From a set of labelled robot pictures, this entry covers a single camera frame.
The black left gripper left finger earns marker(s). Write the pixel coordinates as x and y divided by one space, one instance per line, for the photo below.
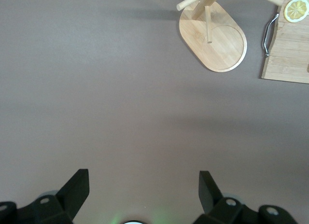
72 195

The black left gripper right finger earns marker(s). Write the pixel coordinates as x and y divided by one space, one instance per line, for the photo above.
210 197

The wooden mug tree rack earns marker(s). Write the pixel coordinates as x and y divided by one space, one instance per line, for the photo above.
219 50

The bamboo cutting board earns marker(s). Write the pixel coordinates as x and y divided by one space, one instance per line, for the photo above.
289 47

